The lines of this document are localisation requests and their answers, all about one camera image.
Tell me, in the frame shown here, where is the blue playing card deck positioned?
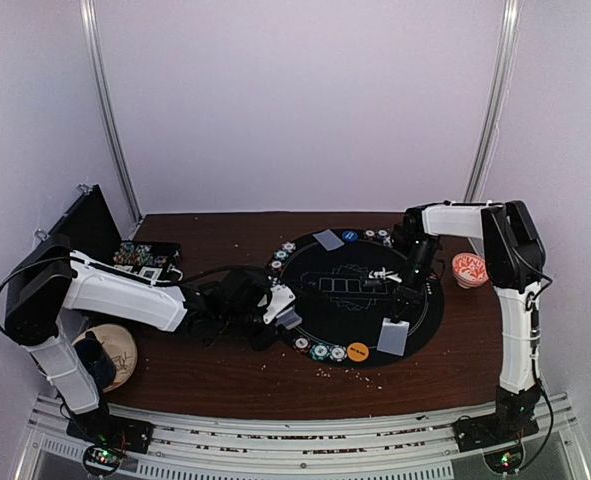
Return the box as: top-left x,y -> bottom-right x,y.
275,309 -> 302,330

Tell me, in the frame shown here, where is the yellow big blind button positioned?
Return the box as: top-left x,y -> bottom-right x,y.
346,342 -> 370,363

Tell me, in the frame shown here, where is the blue small blind button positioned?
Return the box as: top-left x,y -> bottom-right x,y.
342,230 -> 359,242

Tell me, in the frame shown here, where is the single blue-backed playing card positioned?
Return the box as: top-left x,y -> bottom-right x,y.
313,229 -> 344,251

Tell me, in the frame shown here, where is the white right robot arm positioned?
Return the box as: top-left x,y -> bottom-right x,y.
367,200 -> 552,399

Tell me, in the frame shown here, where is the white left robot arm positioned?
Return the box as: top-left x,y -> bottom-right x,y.
0,236 -> 302,444

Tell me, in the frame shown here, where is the round black poker mat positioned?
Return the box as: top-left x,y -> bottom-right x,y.
266,228 -> 445,368

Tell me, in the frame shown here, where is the red white patterned bowl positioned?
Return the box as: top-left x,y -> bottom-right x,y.
451,253 -> 489,289

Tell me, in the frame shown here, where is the white playing card box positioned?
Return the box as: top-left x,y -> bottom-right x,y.
139,267 -> 162,280

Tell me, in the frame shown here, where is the chips row in case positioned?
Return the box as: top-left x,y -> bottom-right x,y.
113,242 -> 156,267

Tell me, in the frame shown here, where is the beige patterned plate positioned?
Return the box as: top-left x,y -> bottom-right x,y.
73,324 -> 138,392

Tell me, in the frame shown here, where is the dark blue mug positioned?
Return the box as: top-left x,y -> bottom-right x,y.
73,330 -> 116,389

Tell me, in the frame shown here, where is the black poker set case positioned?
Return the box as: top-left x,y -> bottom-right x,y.
35,184 -> 184,282

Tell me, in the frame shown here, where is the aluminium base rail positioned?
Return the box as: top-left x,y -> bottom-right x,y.
10,394 -> 591,479

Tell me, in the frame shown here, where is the aluminium frame post right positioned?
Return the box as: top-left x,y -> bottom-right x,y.
464,0 -> 522,202

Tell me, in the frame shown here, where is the aluminium frame post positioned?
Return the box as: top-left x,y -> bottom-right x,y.
464,0 -> 522,202
79,0 -> 143,224

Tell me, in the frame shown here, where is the aluminium frame post left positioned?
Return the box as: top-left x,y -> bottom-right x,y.
79,0 -> 143,224

